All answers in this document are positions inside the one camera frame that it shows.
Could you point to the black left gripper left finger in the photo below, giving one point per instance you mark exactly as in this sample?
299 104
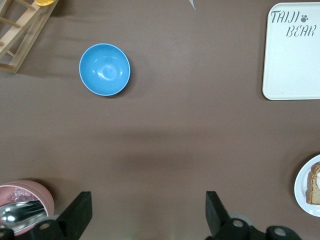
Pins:
75 215

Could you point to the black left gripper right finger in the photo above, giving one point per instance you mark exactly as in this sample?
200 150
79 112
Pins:
216 220

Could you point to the white round plate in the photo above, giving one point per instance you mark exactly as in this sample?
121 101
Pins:
301 185

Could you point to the pink bowl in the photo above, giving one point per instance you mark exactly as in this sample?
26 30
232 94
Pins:
45 197

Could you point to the pink translucent ice cubes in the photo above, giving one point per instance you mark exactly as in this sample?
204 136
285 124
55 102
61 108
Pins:
21 195

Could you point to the metal scoop spoon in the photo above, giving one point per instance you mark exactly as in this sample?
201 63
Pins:
15 215

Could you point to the stacked bread slices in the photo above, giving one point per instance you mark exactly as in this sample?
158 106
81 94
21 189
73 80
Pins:
312 195

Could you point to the blue bowl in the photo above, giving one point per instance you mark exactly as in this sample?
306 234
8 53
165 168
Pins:
105 70

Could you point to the cream bear print tray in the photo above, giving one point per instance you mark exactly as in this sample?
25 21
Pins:
292 67

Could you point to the wooden mug rack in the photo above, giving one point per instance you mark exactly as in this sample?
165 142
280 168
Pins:
27 30

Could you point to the small white paper scrap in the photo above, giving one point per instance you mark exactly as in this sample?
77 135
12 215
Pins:
192 3

